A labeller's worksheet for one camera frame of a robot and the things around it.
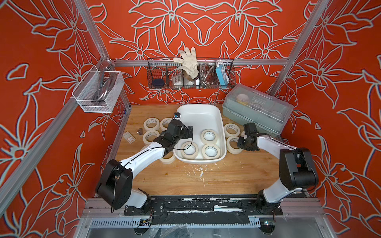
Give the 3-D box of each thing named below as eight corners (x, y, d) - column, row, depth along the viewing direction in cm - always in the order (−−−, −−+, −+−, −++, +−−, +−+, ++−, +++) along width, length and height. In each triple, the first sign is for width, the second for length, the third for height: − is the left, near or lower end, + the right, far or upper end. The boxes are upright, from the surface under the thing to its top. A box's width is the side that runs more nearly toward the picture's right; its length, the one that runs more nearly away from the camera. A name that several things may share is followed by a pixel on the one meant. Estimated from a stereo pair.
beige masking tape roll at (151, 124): (142, 131, 105) (141, 129, 103) (145, 119, 112) (144, 117, 110) (159, 131, 105) (158, 129, 103) (160, 119, 112) (160, 117, 110)
